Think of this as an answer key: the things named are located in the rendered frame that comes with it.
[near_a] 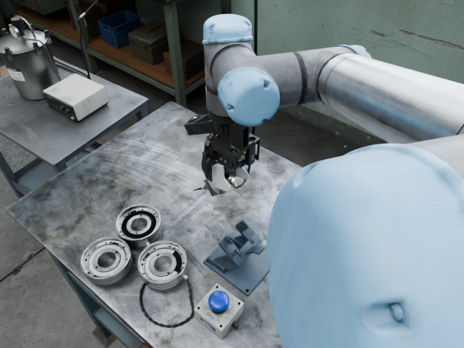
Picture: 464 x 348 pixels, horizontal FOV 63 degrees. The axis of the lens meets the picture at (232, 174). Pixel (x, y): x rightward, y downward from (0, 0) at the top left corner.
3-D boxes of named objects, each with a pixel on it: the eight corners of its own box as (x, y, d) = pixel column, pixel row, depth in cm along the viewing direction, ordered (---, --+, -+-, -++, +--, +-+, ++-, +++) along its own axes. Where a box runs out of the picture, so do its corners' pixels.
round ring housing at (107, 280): (121, 293, 80) (117, 284, 77) (76, 282, 81) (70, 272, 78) (141, 251, 87) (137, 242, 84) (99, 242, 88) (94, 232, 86)
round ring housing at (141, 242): (113, 224, 92) (109, 214, 89) (153, 208, 96) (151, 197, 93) (126, 257, 86) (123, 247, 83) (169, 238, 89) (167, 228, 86)
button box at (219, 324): (195, 318, 76) (192, 308, 72) (217, 293, 80) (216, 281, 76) (226, 344, 72) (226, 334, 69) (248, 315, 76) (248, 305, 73)
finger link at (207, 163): (206, 184, 75) (208, 148, 70) (200, 181, 76) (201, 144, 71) (222, 175, 78) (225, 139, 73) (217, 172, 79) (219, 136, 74)
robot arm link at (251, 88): (310, 72, 48) (282, 37, 56) (224, 83, 46) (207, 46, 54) (303, 123, 53) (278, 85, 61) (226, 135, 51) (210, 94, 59)
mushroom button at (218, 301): (204, 311, 74) (203, 300, 71) (217, 297, 76) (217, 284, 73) (220, 324, 73) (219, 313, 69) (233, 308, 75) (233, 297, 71)
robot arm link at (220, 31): (207, 34, 53) (197, 12, 59) (210, 102, 60) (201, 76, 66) (261, 29, 54) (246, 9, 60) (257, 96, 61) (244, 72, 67)
